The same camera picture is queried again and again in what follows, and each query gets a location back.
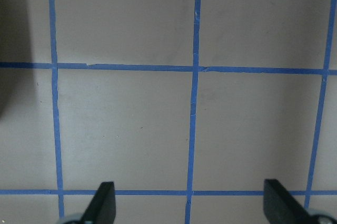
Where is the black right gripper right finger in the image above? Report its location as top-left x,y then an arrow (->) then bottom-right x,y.
264,179 -> 325,224

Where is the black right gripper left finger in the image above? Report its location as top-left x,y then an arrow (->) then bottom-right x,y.
80,181 -> 116,224

